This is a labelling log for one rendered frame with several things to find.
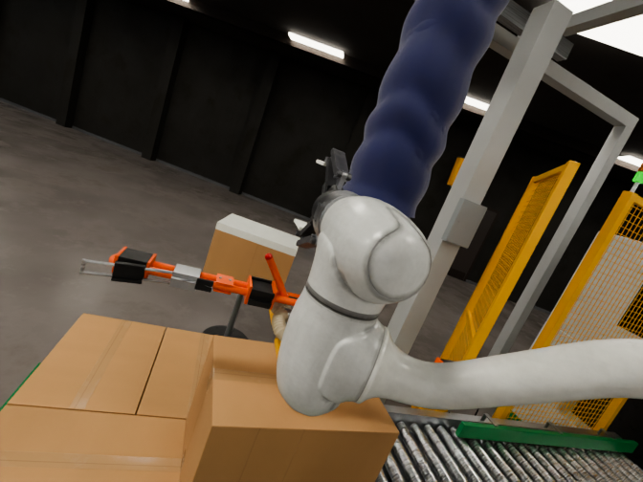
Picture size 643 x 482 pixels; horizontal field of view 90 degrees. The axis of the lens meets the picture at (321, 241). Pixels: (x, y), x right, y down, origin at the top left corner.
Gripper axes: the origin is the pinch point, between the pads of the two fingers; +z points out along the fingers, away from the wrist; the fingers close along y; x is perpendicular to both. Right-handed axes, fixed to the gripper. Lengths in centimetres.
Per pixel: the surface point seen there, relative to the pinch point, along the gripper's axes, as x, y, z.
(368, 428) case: 45, 63, 4
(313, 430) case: 26, 64, 2
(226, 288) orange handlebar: -8.6, 35.4, 19.5
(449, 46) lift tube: 22, -44, 12
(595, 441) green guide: 249, 93, 43
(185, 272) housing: -20.4, 34.2, 21.0
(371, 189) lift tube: 19.0, -5.1, 14.4
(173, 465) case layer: -6, 104, 21
